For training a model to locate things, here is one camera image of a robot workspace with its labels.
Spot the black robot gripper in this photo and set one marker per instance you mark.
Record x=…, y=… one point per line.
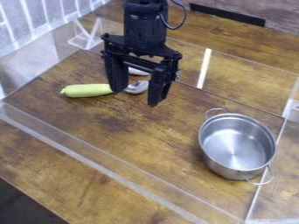
x=141, y=49

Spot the red white plush mushroom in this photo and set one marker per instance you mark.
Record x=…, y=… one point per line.
x=137, y=72

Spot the clear acrylic triangle stand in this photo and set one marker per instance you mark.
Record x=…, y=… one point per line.
x=87, y=39

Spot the black bar on table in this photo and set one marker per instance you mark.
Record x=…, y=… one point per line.
x=228, y=15

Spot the stainless steel pot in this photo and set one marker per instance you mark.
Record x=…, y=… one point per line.
x=237, y=147

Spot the green handled metal spoon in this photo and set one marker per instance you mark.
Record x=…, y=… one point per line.
x=89, y=90

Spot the clear acrylic enclosure wall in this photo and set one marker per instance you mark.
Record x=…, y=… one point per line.
x=105, y=160

